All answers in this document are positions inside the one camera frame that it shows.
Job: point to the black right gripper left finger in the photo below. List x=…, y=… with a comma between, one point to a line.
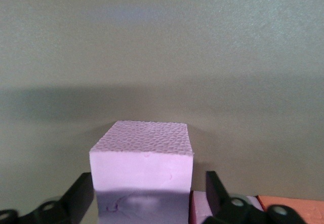
x=63, y=208

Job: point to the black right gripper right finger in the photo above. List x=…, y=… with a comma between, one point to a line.
x=227, y=211

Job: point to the orange foam cube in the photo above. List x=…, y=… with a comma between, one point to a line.
x=303, y=208

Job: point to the table cover sheet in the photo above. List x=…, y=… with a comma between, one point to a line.
x=162, y=44

